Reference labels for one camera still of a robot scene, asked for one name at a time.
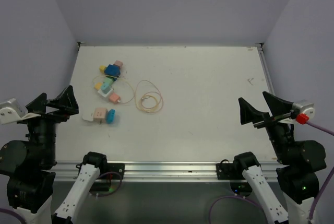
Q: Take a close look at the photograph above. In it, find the light blue plug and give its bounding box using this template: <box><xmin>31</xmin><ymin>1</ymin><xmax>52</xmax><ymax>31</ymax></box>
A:
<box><xmin>106</xmin><ymin>109</ymin><xmax>115</xmax><ymax>124</ymax></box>

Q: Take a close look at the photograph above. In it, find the aluminium front rail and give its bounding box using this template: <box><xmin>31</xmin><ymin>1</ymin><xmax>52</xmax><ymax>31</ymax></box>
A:
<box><xmin>52</xmin><ymin>161</ymin><xmax>283</xmax><ymax>182</ymax></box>

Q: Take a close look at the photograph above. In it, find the aluminium right rail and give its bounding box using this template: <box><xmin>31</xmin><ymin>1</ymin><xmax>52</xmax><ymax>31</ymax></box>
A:
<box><xmin>255</xmin><ymin>43</ymin><xmax>275</xmax><ymax>95</ymax></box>

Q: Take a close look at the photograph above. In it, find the yellow plug with cable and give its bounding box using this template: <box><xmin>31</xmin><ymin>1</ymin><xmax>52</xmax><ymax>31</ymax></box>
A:
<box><xmin>94</xmin><ymin>82</ymin><xmax>103</xmax><ymax>90</ymax></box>

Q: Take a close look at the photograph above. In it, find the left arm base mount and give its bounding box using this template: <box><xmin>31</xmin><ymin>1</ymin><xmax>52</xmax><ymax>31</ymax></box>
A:
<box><xmin>75</xmin><ymin>162</ymin><xmax>125</xmax><ymax>183</ymax></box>

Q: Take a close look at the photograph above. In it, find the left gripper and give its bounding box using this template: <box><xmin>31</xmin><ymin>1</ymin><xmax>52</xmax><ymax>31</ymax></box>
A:
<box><xmin>19</xmin><ymin>84</ymin><xmax>77</xmax><ymax>165</ymax></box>

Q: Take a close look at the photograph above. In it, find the pink charging cable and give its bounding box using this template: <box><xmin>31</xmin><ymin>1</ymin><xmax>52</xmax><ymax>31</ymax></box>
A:
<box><xmin>114</xmin><ymin>77</ymin><xmax>164</xmax><ymax>115</ymax></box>

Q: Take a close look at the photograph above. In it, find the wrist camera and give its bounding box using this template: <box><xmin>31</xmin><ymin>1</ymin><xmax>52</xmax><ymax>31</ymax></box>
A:
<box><xmin>1</xmin><ymin>98</ymin><xmax>41</xmax><ymax>125</ymax></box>
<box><xmin>279</xmin><ymin>100</ymin><xmax>316</xmax><ymax>125</ymax></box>

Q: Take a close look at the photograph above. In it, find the dark blue cube socket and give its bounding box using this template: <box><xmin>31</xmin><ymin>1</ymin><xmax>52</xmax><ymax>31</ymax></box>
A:
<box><xmin>104</xmin><ymin>65</ymin><xmax>121</xmax><ymax>77</ymax></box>

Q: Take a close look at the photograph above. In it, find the teal plug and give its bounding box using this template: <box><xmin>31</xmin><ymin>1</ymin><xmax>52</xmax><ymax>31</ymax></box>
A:
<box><xmin>101</xmin><ymin>83</ymin><xmax>111</xmax><ymax>94</ymax></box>

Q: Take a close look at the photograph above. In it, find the salmon plug with cable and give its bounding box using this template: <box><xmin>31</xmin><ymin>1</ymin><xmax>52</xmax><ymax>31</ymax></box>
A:
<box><xmin>109</xmin><ymin>93</ymin><xmax>121</xmax><ymax>104</ymax></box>

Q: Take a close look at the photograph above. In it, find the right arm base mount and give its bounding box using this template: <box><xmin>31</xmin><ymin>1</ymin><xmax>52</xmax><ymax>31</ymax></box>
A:
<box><xmin>216</xmin><ymin>159</ymin><xmax>244</xmax><ymax>180</ymax></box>

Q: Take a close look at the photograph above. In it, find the green plug on blue cube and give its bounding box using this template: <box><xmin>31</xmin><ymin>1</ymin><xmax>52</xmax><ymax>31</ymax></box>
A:
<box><xmin>103</xmin><ymin>77</ymin><xmax>114</xmax><ymax>86</ymax></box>

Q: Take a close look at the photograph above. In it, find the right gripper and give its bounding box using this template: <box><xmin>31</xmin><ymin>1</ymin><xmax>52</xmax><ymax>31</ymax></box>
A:
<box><xmin>238</xmin><ymin>90</ymin><xmax>294</xmax><ymax>162</ymax></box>

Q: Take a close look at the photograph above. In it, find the pink cube socket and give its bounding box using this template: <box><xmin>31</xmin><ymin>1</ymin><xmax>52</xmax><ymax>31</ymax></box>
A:
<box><xmin>93</xmin><ymin>108</ymin><xmax>108</xmax><ymax>124</ymax></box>

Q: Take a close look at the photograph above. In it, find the yellow plug on blue cube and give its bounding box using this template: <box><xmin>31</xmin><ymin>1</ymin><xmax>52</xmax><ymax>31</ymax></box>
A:
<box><xmin>99</xmin><ymin>65</ymin><xmax>106</xmax><ymax>74</ymax></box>

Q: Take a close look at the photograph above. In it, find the yellow charging cable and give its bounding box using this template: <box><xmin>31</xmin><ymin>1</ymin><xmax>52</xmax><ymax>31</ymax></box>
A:
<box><xmin>92</xmin><ymin>75</ymin><xmax>161</xmax><ymax>113</ymax></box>

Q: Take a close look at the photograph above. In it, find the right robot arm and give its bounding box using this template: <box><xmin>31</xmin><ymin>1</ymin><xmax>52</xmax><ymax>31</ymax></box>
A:
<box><xmin>232</xmin><ymin>91</ymin><xmax>326</xmax><ymax>223</ymax></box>

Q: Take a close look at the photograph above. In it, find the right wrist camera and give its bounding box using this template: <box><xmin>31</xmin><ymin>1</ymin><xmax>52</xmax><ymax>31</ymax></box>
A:
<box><xmin>279</xmin><ymin>100</ymin><xmax>316</xmax><ymax>125</ymax></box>

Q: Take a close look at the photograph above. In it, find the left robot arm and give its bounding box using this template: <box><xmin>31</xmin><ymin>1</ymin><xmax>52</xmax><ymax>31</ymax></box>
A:
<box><xmin>1</xmin><ymin>86</ymin><xmax>109</xmax><ymax>223</ymax></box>

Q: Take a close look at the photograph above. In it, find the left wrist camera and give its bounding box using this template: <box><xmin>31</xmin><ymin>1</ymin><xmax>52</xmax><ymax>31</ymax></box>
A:
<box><xmin>1</xmin><ymin>98</ymin><xmax>41</xmax><ymax>125</ymax></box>

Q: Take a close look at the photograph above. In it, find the aluminium rail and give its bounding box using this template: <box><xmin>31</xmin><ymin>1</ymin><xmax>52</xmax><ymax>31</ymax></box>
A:
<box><xmin>255</xmin><ymin>43</ymin><xmax>275</xmax><ymax>95</ymax></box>
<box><xmin>52</xmin><ymin>161</ymin><xmax>283</xmax><ymax>182</ymax></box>

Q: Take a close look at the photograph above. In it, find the white cube socket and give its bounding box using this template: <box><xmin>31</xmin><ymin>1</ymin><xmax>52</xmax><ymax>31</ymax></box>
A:
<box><xmin>98</xmin><ymin>86</ymin><xmax>114</xmax><ymax>98</ymax></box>

